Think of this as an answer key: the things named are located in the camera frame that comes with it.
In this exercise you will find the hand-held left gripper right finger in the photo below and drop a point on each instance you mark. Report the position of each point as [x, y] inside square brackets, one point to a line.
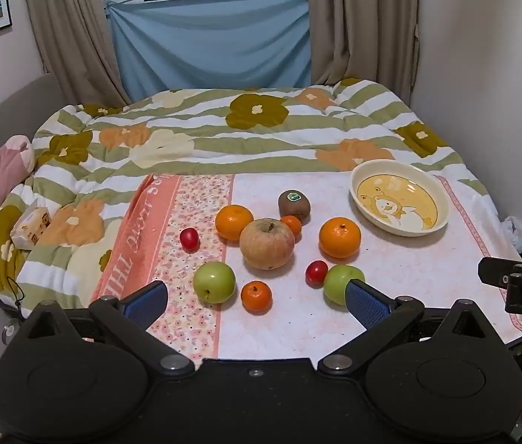
[365, 304]

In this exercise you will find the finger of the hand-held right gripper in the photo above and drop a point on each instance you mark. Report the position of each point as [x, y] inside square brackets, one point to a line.
[492, 272]

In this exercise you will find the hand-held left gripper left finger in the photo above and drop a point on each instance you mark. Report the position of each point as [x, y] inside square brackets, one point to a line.
[147, 304]

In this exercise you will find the green apple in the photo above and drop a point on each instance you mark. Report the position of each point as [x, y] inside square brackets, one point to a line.
[214, 282]
[335, 283]

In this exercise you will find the red cherry tomato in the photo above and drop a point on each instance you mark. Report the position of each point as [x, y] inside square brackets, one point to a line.
[189, 239]
[316, 273]

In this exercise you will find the large orange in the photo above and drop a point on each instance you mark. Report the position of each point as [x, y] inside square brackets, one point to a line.
[340, 238]
[234, 222]

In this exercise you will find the cream bear-print bowl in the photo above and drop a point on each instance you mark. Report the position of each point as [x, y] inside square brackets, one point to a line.
[400, 203]

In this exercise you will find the small tangerine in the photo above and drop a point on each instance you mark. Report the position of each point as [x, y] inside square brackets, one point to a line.
[256, 297]
[294, 224]

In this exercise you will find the white plastic bag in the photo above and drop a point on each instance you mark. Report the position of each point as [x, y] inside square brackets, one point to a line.
[513, 230]

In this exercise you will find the pink printed cloth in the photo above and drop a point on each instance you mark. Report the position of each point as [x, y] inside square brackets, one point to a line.
[284, 328]

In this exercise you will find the pale red apple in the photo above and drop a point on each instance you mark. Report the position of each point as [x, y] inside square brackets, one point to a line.
[266, 244]

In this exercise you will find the brown kiwi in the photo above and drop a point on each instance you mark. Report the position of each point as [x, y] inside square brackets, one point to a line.
[294, 204]

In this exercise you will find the tissue packet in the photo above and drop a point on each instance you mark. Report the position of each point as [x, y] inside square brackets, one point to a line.
[32, 225]

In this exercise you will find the floral striped blanket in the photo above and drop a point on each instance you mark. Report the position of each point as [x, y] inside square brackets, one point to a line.
[242, 148]

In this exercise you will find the grey upholstered headboard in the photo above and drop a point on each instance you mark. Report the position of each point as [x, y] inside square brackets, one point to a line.
[2, 111]

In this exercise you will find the blue hanging cloth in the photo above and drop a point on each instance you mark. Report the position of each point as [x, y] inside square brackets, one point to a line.
[214, 41]

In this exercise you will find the beige curtain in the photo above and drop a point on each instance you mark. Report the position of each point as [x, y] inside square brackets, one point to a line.
[363, 23]
[71, 27]

